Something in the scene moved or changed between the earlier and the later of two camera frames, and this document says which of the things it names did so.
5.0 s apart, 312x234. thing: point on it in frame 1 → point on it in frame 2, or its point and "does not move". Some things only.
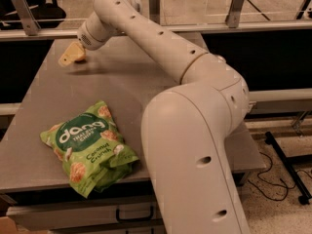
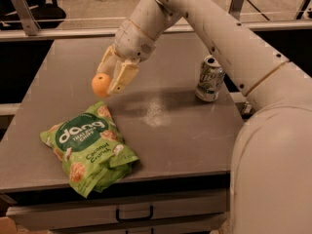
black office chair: [41, 1] does not move
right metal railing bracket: [232, 19] does not move
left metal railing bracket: [24, 11] does not move
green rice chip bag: [91, 150] does not move
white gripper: [87, 37] → [134, 43]
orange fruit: [78, 56] → [100, 83]
